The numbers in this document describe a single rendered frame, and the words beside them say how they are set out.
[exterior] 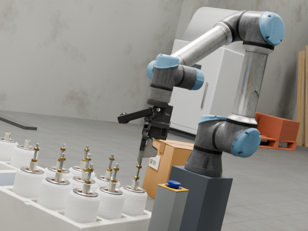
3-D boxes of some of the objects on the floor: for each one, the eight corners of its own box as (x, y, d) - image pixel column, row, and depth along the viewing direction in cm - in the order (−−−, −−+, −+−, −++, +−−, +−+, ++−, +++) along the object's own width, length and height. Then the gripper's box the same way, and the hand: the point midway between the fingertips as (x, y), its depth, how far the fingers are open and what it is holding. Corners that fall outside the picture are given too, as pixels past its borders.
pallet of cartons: (249, 137, 841) (255, 111, 838) (295, 151, 793) (302, 123, 789) (206, 133, 748) (213, 103, 745) (256, 148, 699) (264, 116, 696)
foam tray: (67, 228, 207) (77, 182, 206) (149, 267, 185) (161, 216, 184) (-19, 240, 176) (-8, 186, 174) (68, 289, 153) (81, 227, 152)
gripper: (173, 106, 174) (159, 172, 175) (173, 104, 185) (159, 166, 186) (146, 100, 174) (132, 166, 175) (148, 98, 185) (134, 160, 186)
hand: (138, 160), depth 181 cm, fingers open, 3 cm apart
